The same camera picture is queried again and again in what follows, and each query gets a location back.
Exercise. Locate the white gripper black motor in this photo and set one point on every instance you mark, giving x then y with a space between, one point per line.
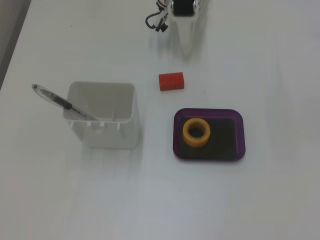
185 27

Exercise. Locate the yellow tape roll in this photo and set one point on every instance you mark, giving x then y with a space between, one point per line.
196 132

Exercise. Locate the white plastic box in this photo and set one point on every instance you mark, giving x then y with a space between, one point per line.
110 120

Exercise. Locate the red rectangular block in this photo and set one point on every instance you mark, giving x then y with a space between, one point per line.
171 81

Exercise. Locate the purple rectangular tray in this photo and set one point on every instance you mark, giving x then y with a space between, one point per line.
225 135

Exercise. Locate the clear black ballpoint pen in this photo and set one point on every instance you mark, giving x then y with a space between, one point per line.
57 100

